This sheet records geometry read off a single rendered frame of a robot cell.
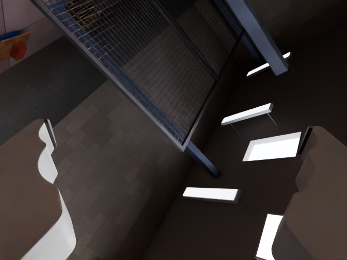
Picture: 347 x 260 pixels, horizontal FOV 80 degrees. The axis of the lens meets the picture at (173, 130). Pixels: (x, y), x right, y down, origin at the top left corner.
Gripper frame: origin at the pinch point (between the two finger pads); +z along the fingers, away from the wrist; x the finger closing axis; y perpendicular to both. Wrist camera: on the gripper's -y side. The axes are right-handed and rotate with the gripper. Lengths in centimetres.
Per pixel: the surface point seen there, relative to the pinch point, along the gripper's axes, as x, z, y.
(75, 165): -200, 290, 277
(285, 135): 215, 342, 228
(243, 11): 47, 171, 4
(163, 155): -36, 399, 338
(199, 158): 46, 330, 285
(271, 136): 199, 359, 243
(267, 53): 71, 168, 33
